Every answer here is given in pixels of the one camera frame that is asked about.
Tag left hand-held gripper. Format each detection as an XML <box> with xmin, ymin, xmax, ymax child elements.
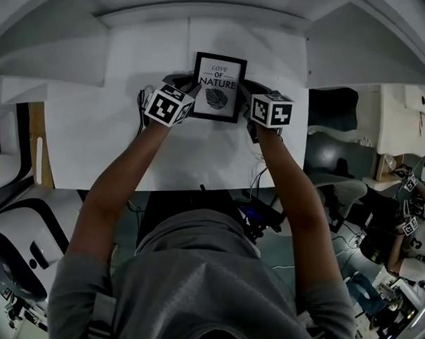
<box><xmin>143</xmin><ymin>72</ymin><xmax>204</xmax><ymax>129</ymax></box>

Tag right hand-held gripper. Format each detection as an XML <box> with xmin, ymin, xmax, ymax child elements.
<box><xmin>236</xmin><ymin>77</ymin><xmax>297</xmax><ymax>145</ymax></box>

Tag black framed nature picture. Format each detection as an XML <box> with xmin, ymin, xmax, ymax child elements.
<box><xmin>187</xmin><ymin>49</ymin><xmax>251</xmax><ymax>127</ymax></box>

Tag person's right forearm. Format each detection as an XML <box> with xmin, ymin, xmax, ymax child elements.
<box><xmin>256</xmin><ymin>123</ymin><xmax>341</xmax><ymax>304</ymax></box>

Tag person's left forearm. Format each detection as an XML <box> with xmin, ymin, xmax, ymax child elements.
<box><xmin>61</xmin><ymin>121</ymin><xmax>178</xmax><ymax>274</ymax></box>

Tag white desk with drawers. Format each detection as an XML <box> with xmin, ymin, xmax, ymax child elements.
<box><xmin>0</xmin><ymin>0</ymin><xmax>425</xmax><ymax>200</ymax></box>

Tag person's black trousers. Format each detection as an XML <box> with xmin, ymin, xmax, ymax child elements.
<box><xmin>134</xmin><ymin>188</ymin><xmax>237</xmax><ymax>253</ymax></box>

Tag black belt-mounted device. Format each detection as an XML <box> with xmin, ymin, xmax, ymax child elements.
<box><xmin>234</xmin><ymin>193</ymin><xmax>289</xmax><ymax>246</ymax></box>

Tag white shell chair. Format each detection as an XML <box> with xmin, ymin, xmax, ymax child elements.
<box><xmin>306</xmin><ymin>171</ymin><xmax>373</xmax><ymax>234</ymax></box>

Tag brown wooden cabinet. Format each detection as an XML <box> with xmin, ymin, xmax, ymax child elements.
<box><xmin>27</xmin><ymin>100</ymin><xmax>55</xmax><ymax>190</ymax></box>

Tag white black-trimmed machine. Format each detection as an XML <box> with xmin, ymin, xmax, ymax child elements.
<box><xmin>0</xmin><ymin>102</ymin><xmax>35</xmax><ymax>197</ymax></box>
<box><xmin>0</xmin><ymin>187</ymin><xmax>89</xmax><ymax>305</ymax></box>

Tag person's grey shirt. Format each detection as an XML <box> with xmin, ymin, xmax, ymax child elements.
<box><xmin>41</xmin><ymin>203</ymin><xmax>358</xmax><ymax>339</ymax></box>

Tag black yellow-patched bag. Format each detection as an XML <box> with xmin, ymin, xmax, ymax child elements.
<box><xmin>359</xmin><ymin>234</ymin><xmax>390</xmax><ymax>265</ymax></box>

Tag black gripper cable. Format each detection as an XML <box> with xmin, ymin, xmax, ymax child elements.
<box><xmin>136</xmin><ymin>84</ymin><xmax>152</xmax><ymax>136</ymax></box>

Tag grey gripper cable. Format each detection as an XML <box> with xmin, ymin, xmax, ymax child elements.
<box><xmin>248</xmin><ymin>140</ymin><xmax>281</xmax><ymax>199</ymax></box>

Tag grey shoulder strap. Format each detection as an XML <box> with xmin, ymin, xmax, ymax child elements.
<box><xmin>82</xmin><ymin>292</ymin><xmax>119</xmax><ymax>339</ymax></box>
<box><xmin>297</xmin><ymin>309</ymin><xmax>336</xmax><ymax>339</ymax></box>

